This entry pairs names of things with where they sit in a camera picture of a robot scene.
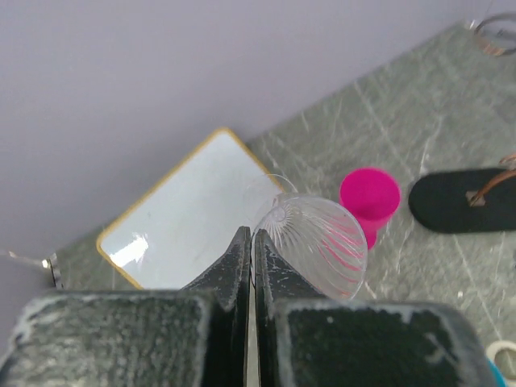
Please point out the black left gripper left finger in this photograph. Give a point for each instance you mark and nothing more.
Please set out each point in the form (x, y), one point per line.
(194, 336)

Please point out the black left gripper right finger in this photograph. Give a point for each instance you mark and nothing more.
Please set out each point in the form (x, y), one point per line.
(308, 339)

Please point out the clear wine glass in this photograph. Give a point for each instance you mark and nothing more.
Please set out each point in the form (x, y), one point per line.
(318, 237)

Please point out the magenta plastic wine glass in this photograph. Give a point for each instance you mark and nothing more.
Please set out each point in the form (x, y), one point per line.
(372, 196)

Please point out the blue plastic wine glass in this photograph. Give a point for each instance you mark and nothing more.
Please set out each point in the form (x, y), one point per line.
(500, 381)

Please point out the small framed whiteboard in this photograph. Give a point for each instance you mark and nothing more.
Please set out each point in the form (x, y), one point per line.
(186, 221)

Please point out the white tape roll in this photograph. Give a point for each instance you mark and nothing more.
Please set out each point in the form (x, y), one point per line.
(502, 354)

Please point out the copper wire wine glass rack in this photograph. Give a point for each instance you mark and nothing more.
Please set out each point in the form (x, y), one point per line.
(466, 201)

